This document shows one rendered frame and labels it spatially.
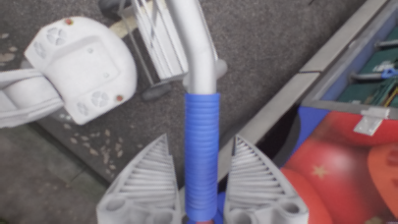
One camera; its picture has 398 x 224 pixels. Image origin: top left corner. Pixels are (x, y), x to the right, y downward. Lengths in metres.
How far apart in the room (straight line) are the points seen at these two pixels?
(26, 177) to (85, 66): 0.94
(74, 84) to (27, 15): 0.67
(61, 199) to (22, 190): 0.25
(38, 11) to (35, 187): 1.25
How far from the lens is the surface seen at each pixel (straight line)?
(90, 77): 1.11
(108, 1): 1.25
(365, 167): 0.91
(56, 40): 1.12
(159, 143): 0.17
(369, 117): 1.08
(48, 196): 1.69
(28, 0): 1.67
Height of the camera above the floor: 1.35
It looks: 70 degrees down
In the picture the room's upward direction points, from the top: 108 degrees clockwise
